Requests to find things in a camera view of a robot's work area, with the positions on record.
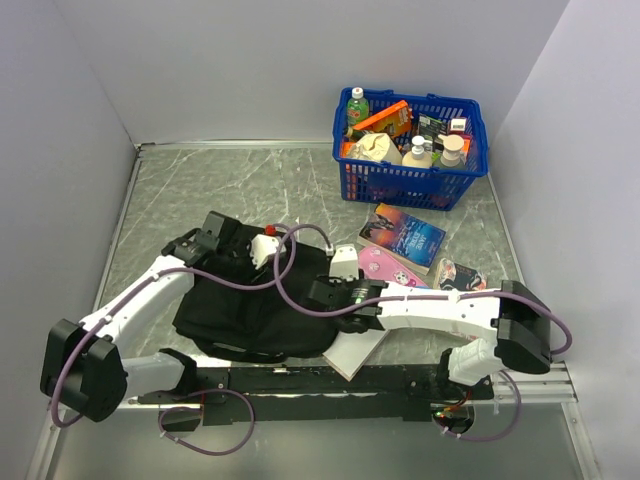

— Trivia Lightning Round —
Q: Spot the green drink bottle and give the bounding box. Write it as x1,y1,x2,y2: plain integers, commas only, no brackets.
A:
346,87,369,127

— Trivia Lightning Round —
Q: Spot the blue plastic shopping basket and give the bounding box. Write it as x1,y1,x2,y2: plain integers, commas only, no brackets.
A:
332,87,489,211

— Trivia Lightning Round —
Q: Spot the small white red box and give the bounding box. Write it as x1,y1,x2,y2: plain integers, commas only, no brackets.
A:
448,117,468,135

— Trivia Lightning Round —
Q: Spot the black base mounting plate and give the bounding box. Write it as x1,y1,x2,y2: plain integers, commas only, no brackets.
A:
138,364,494,426

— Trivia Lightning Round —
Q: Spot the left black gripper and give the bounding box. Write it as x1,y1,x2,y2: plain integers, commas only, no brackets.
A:
217,238,269,293

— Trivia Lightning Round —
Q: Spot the orange snack box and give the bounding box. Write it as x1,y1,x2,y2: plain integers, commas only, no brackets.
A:
345,100,412,140

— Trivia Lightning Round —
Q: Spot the white pump lotion bottle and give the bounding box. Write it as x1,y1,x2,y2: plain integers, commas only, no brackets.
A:
401,135,433,169

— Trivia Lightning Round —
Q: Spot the blue sunset cover book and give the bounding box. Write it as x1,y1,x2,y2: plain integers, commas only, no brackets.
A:
357,203,446,275

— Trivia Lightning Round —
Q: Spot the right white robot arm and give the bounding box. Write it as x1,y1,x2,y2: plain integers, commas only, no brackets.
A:
323,280,552,398

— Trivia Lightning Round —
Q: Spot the white square notebook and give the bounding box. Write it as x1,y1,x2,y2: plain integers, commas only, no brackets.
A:
323,330,388,382

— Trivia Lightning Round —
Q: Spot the beige cap pump bottle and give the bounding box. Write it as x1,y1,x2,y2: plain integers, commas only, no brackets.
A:
435,134,465,169

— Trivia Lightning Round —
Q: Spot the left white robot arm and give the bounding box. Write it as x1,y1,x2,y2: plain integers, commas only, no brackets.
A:
40,211,242,428

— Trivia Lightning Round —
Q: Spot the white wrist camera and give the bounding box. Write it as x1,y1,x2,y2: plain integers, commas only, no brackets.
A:
329,244,359,281
249,225,280,270

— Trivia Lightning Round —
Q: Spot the floral cover book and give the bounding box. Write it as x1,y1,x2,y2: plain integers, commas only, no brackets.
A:
434,258,488,292

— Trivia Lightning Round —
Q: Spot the dark green packet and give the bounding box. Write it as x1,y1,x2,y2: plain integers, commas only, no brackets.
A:
414,113,447,152

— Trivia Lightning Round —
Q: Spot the black student backpack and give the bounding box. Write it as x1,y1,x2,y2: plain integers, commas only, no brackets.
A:
173,220,339,364

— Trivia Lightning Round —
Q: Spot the pink cartoon pencil case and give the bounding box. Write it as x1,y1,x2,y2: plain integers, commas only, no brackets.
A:
358,246,428,288

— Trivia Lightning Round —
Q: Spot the aluminium rail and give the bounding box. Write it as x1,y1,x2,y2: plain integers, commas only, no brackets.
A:
47,362,579,412

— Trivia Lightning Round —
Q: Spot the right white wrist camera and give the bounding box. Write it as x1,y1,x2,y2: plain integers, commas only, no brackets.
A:
329,244,359,281

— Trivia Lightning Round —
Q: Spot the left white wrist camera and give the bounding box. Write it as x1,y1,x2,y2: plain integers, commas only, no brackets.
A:
249,225,280,270

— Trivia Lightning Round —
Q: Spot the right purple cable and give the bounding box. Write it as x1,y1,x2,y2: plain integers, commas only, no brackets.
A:
272,223,573,444

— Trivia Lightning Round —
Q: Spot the beige crumpled paper bag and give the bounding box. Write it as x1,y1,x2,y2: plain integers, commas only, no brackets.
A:
344,133,402,165

